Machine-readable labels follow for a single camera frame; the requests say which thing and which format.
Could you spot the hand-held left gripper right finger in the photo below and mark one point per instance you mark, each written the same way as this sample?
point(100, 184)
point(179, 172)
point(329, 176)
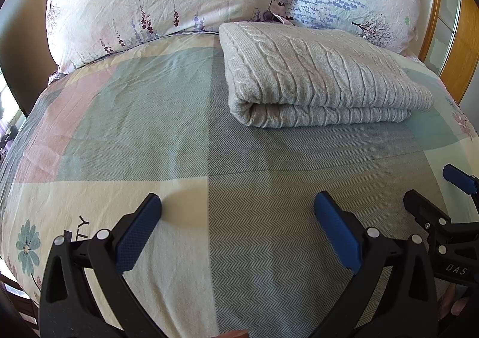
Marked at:
point(336, 235)

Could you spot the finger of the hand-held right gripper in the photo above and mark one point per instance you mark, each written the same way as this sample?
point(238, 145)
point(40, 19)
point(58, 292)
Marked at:
point(426, 210)
point(459, 177)

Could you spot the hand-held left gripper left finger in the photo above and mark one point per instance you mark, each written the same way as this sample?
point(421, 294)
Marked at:
point(136, 237)

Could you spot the person's right hand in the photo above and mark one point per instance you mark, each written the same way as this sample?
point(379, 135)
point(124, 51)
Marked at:
point(451, 300)

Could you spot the patchwork bed sheet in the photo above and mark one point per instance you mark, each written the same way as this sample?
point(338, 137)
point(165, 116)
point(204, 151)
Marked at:
point(187, 135)

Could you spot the wooden headboard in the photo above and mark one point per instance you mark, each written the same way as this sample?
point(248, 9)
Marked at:
point(454, 23)

